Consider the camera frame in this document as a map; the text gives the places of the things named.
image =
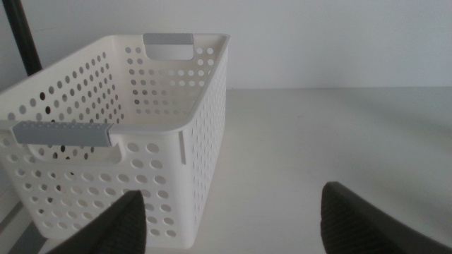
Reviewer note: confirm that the white perforated plastic basket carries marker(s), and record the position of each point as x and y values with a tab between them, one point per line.
148	128

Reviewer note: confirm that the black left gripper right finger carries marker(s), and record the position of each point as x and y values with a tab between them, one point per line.
353	229

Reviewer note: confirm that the black stand pole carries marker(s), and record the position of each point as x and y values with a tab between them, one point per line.
21	35

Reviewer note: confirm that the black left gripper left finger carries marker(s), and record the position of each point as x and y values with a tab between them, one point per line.
120	229

